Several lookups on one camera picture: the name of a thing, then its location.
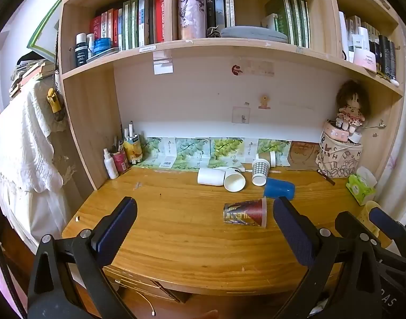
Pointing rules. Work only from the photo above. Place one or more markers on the grey tray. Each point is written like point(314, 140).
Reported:
point(101, 55)

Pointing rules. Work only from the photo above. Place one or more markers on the small white jar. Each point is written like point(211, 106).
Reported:
point(355, 138)

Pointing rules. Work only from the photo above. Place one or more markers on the brown pen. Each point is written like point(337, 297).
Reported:
point(326, 176)

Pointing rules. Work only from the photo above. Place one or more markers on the green framed picture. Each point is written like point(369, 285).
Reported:
point(40, 36)

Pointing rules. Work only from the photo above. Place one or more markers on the white cosmetic tube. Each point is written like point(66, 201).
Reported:
point(343, 36)

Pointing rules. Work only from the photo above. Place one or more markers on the white book orange stripe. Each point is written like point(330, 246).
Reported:
point(227, 6)
point(232, 8)

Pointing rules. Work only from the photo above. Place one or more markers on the white plastic cup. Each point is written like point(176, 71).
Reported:
point(210, 176)

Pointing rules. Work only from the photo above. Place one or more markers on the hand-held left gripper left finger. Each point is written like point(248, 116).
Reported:
point(114, 237)

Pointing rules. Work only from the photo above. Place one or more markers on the wooden desk shelf unit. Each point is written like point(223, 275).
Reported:
point(90, 123)

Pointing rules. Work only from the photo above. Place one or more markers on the row of cosmetic boxes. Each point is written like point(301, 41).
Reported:
point(361, 26)

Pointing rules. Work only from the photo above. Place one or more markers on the pink white cosmetic bottle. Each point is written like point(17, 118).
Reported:
point(365, 59)

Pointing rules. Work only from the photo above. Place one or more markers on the letter print fabric basket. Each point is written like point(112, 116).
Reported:
point(337, 161)

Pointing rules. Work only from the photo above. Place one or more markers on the bear sticker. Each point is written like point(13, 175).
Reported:
point(264, 102)

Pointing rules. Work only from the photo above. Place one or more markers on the row of colourful books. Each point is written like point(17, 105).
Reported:
point(133, 23)

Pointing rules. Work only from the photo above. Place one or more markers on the black bottle white label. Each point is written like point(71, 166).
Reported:
point(80, 53)

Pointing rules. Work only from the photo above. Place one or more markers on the black cosmetic bottles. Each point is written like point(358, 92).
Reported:
point(387, 56)

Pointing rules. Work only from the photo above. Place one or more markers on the set of green books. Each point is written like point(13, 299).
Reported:
point(291, 20)

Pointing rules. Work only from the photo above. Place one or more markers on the blue jar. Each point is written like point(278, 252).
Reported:
point(102, 46)

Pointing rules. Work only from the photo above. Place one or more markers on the yellow hanging toy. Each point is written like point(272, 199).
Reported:
point(54, 99)

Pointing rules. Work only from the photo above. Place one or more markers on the grey book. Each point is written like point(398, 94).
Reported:
point(219, 6)

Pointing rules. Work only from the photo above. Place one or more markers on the yellow cup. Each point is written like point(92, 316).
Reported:
point(369, 211)

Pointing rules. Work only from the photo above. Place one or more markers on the red container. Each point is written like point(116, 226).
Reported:
point(121, 162)

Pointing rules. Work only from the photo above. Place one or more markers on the leaf print paper screen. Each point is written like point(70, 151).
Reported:
point(189, 151)

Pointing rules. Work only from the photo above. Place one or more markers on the plain white paper cup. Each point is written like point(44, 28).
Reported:
point(234, 181)

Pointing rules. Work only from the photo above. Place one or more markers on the black book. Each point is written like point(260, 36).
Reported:
point(211, 5)

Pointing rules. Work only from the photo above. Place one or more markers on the white lace cloth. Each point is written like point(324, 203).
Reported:
point(26, 149)

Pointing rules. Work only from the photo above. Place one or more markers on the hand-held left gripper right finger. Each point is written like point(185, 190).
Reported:
point(294, 232)

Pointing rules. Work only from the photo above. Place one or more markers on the checkered paper cup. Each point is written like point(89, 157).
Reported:
point(260, 172)

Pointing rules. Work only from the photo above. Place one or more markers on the brown haired doll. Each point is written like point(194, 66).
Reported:
point(352, 103)

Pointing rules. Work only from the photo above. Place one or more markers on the blue plastic cup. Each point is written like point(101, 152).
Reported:
point(280, 189)

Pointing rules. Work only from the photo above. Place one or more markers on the floral print white cylinder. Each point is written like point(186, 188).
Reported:
point(192, 10)

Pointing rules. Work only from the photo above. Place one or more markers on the pink round box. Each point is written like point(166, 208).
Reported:
point(336, 132)

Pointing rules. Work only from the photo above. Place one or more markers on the white spray bottle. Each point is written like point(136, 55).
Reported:
point(110, 166)

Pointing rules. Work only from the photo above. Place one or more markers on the yellow pen holder can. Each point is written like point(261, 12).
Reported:
point(133, 151)

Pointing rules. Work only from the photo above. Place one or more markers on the clear square sticker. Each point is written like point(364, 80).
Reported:
point(239, 114)

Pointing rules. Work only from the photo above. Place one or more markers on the red printed paper cup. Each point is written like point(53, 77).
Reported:
point(246, 213)

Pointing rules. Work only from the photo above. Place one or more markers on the stack of old books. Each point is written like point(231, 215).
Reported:
point(30, 73)

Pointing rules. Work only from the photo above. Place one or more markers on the green tissue pack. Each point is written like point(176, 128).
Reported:
point(360, 187)

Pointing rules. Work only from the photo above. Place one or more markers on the white pump bottle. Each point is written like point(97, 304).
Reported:
point(90, 45)

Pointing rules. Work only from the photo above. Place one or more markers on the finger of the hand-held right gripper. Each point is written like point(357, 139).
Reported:
point(351, 222)
point(384, 219)

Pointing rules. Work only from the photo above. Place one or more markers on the small white box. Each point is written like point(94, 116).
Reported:
point(269, 21)

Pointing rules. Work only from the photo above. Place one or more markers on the brown cardboard sheet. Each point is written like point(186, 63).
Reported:
point(302, 156)

